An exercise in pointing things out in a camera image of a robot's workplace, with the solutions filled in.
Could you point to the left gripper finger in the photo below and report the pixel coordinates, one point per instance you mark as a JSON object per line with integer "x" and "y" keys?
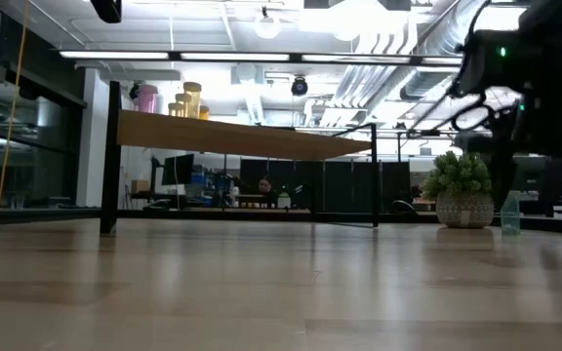
{"x": 108, "y": 10}

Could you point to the pink medicine bottle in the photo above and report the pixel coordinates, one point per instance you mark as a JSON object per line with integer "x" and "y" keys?
{"x": 147, "y": 100}

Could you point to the yellow medicine bottle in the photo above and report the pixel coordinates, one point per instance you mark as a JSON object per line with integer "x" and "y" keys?
{"x": 193, "y": 100}
{"x": 173, "y": 110}

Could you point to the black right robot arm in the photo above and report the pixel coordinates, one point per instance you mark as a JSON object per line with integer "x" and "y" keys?
{"x": 491, "y": 63}

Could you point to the teal medicine bottle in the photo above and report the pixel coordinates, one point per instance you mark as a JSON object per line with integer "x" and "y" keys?
{"x": 511, "y": 219}

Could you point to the wooden shelf with black legs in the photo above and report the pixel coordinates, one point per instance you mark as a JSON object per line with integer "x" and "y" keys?
{"x": 237, "y": 139}

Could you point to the black computer monitor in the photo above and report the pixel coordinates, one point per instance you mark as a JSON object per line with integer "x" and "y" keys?
{"x": 530, "y": 173}
{"x": 177, "y": 169}

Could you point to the green plant in patterned pot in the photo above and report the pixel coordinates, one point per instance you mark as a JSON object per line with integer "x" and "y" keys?
{"x": 459, "y": 175}

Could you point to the black ceiling spotlight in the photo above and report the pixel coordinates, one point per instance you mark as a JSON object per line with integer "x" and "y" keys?
{"x": 133, "y": 91}
{"x": 299, "y": 86}

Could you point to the cardboard box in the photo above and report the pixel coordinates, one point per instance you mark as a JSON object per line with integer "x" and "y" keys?
{"x": 139, "y": 186}

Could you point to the person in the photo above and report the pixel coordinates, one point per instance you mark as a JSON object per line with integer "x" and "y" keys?
{"x": 265, "y": 187}

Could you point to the black metal frame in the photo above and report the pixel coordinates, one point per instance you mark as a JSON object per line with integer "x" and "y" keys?
{"x": 429, "y": 132}

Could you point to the black partition wall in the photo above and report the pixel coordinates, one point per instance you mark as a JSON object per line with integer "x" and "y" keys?
{"x": 339, "y": 185}

